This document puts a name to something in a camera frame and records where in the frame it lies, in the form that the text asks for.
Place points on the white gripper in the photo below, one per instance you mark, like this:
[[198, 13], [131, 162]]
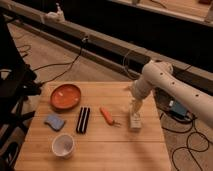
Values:
[[135, 106]]

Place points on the black striped eraser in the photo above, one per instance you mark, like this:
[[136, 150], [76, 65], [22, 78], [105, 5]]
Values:
[[83, 120]]

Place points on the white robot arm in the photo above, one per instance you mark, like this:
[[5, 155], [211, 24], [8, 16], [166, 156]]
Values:
[[159, 74]]

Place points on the white rectangular box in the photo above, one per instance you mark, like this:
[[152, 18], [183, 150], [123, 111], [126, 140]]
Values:
[[135, 121]]

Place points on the blue device on floor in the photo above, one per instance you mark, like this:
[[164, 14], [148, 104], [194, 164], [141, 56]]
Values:
[[177, 109]]

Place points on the orange round plate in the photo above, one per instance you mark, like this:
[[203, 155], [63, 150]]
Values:
[[65, 97]]

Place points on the blue sponge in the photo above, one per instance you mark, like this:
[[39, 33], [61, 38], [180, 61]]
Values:
[[55, 122]]

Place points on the white cup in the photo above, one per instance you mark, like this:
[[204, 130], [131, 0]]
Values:
[[63, 146]]

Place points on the black chair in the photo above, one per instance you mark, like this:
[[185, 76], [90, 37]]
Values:
[[16, 87]]

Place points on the orange handled tool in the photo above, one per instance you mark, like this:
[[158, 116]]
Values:
[[108, 117]]

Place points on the white object on rail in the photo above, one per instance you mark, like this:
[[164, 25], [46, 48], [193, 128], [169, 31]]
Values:
[[58, 15]]

